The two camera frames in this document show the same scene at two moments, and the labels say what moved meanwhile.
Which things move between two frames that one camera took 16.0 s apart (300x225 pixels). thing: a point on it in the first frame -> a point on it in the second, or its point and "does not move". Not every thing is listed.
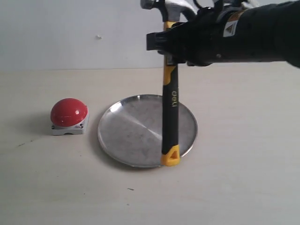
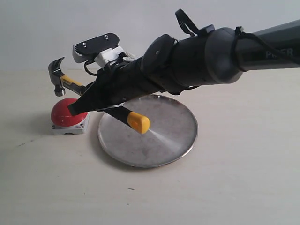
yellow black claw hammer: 170,153 -> 135,121
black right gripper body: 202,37 -> 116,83
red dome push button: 69,115 does not move
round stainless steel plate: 130,130 does not move
